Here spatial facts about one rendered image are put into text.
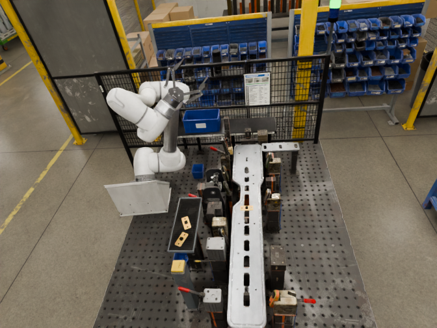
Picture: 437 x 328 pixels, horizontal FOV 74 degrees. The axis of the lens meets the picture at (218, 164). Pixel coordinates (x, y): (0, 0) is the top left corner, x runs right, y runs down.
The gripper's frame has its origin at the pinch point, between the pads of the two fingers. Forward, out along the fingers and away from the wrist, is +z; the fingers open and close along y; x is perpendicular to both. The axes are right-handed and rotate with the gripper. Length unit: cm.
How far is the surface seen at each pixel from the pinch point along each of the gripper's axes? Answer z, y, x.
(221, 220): -57, 63, -16
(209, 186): -46, 48, -28
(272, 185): -23, 90, -49
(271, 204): -33, 88, -29
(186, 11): 127, -90, -461
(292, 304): -58, 99, 31
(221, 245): -63, 66, 2
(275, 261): -52, 93, 9
